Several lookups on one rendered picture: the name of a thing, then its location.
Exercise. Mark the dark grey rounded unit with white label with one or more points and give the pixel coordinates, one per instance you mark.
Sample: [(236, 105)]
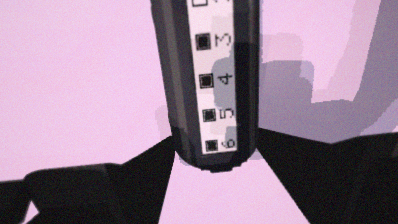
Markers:
[(209, 52)]

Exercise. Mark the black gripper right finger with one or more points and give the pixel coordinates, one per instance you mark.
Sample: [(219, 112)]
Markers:
[(324, 180)]

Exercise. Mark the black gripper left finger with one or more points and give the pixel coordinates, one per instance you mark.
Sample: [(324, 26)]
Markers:
[(134, 190)]

